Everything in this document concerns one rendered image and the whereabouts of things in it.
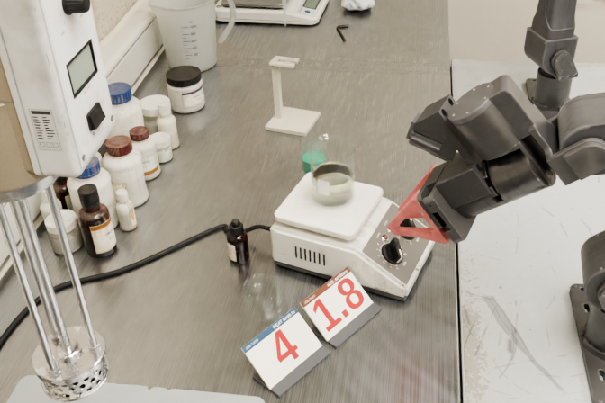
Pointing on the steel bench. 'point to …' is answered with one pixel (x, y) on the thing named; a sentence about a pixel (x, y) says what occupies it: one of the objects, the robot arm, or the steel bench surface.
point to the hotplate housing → (340, 255)
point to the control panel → (412, 249)
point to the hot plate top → (337, 227)
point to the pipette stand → (295, 125)
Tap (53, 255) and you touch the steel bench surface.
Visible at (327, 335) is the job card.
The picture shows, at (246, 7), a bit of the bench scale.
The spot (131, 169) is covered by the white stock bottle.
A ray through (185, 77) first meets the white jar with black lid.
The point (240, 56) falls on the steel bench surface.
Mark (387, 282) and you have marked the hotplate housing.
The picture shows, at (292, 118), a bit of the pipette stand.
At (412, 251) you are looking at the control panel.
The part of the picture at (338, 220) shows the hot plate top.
